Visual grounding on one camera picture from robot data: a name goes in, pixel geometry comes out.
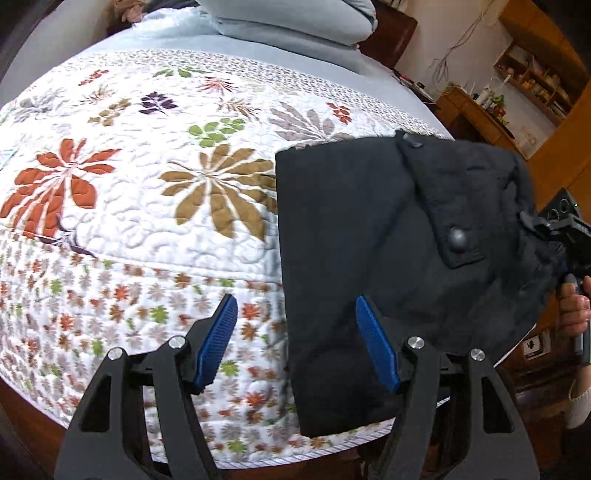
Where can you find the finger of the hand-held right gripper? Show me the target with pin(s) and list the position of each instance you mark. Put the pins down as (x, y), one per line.
(540, 226)

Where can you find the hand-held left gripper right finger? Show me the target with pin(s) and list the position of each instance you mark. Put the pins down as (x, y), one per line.
(376, 346)

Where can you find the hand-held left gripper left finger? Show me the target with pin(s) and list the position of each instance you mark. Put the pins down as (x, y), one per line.
(214, 344)

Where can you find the black pants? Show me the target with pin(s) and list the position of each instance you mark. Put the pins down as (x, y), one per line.
(360, 221)

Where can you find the person's right hand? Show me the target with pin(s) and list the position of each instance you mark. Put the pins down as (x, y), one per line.
(572, 309)

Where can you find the wooden desk cabinet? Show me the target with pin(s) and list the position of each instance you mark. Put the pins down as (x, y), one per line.
(480, 120)

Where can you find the green toy figure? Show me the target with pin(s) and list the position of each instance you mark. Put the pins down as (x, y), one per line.
(496, 101)

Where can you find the floral quilted bedspread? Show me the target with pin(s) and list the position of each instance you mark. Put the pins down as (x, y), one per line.
(138, 207)

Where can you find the wooden bedside table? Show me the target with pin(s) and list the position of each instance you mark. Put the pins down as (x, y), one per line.
(415, 85)

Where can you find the light blue bed sheet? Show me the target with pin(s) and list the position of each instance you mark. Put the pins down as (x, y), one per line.
(295, 46)

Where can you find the pile of clothes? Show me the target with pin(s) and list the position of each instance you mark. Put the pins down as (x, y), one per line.
(131, 8)

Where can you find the white sticker on bed frame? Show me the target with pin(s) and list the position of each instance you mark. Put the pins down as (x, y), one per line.
(536, 345)

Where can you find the wooden wall shelf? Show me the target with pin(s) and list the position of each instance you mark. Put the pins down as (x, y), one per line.
(535, 76)

